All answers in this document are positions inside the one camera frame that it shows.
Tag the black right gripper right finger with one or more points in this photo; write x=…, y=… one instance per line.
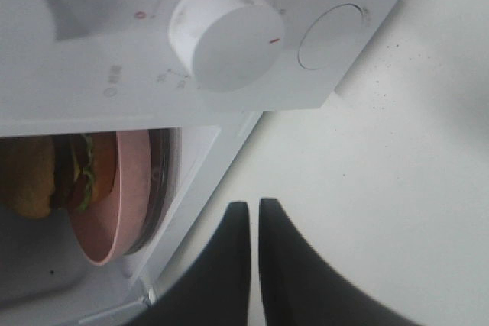
x=299, y=288

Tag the white microwave oven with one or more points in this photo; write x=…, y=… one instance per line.
x=79, y=66

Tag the glass microwave turntable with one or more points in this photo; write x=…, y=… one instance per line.
x=165, y=169

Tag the round white door button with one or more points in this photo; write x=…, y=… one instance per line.
x=332, y=40

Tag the white timer knob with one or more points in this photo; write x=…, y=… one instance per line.
x=226, y=44

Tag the pink round plate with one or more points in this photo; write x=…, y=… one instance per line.
x=108, y=229

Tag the burger with lettuce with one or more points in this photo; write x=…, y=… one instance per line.
x=40, y=174

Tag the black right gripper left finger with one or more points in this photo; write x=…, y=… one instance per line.
x=215, y=289

